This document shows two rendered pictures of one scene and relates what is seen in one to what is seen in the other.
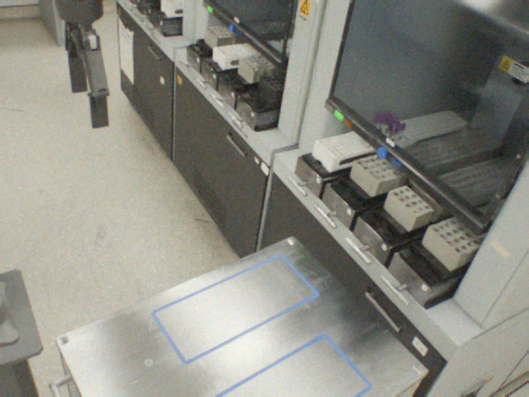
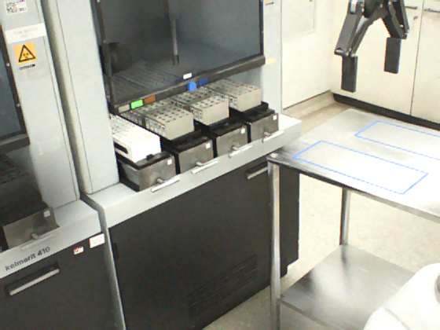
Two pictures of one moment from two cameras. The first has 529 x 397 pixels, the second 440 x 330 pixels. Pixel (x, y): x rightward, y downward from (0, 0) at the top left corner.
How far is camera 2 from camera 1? 182 cm
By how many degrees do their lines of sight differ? 75
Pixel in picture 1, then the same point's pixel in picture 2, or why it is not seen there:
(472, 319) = not seen: hidden behind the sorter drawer
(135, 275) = not seen: outside the picture
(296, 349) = (375, 141)
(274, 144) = (83, 210)
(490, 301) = (279, 93)
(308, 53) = (56, 93)
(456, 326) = (286, 121)
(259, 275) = (323, 162)
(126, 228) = not seen: outside the picture
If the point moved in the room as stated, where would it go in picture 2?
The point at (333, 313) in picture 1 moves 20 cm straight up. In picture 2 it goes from (333, 134) to (335, 72)
